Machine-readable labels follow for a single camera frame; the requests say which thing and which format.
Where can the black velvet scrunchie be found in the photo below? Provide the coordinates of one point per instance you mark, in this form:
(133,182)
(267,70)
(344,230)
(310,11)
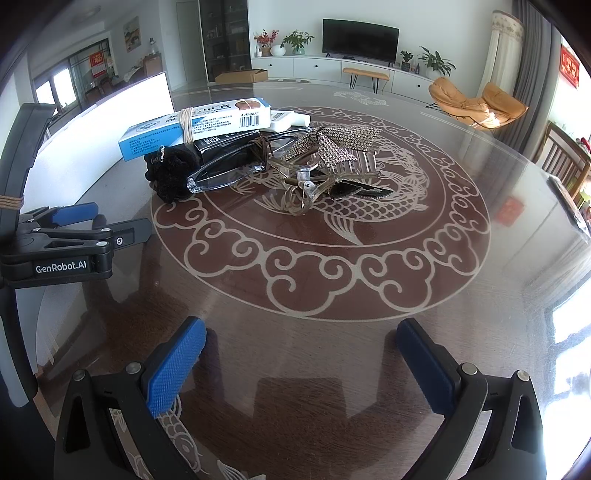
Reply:
(168,175)

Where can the red wall hanging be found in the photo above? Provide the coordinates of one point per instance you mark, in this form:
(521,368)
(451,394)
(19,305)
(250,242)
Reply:
(569,67)

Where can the brown patterned glass desktop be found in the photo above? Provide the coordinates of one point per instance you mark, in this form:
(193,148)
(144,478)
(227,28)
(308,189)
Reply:
(323,360)

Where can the orange top bench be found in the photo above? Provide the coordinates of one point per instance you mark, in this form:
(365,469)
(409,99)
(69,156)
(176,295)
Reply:
(367,73)

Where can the white sunscreen bottle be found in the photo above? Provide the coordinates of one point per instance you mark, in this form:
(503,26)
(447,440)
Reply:
(288,121)

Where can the open cardboard box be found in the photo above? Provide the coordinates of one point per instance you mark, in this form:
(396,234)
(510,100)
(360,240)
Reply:
(240,76)

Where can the small potted plant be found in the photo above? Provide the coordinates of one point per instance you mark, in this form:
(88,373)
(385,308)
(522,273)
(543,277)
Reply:
(406,57)

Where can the dark glass display cabinet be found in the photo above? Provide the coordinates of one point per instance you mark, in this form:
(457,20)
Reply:
(224,37)

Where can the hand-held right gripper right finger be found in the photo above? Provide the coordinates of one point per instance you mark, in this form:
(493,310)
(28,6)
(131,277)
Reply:
(425,369)

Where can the black cardboard box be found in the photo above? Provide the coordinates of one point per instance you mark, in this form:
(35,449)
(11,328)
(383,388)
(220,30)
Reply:
(226,144)

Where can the black flat television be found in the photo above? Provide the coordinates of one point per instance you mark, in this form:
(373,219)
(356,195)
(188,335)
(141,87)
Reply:
(360,39)

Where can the dark wooden chair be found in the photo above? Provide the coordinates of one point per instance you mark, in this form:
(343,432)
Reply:
(561,152)

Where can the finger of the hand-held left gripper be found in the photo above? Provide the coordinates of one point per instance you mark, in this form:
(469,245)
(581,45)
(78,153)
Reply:
(74,214)
(124,230)

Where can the rhinestone bow hair clip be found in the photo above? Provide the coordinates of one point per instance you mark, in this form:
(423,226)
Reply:
(337,141)

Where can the white television cabinet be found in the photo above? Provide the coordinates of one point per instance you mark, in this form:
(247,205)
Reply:
(300,67)

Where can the red door poster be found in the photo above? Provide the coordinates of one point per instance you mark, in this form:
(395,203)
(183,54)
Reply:
(97,63)

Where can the clear frame glasses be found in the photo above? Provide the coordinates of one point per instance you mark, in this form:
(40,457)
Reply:
(221,173)

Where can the orange lounge chair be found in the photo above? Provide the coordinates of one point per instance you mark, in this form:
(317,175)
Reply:
(466,106)

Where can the blue cardboard box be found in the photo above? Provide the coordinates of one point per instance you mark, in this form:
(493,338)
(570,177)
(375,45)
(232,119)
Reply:
(147,143)

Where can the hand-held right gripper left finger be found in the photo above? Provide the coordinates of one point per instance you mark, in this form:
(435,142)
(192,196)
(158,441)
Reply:
(175,369)

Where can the large potted plant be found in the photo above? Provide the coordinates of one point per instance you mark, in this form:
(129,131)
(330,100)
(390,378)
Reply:
(434,62)

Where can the black rhinestone hair clip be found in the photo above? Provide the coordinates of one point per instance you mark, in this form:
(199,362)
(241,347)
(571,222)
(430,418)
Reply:
(360,188)

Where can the white partition board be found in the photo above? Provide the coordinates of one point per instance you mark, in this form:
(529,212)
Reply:
(115,106)

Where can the grey curtain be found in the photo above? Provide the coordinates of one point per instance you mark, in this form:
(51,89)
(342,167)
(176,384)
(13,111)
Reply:
(531,78)

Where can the white barcode box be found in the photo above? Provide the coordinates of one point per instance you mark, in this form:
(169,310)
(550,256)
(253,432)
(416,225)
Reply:
(231,120)

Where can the red flowers in vase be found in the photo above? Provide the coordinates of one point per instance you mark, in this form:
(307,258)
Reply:
(265,40)

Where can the green leafy potted plant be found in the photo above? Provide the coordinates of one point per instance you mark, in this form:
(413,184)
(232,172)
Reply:
(296,42)

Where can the framed wall painting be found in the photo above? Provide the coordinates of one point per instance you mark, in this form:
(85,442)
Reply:
(132,33)

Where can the covered standing air conditioner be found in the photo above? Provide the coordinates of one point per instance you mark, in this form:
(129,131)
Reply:
(501,50)

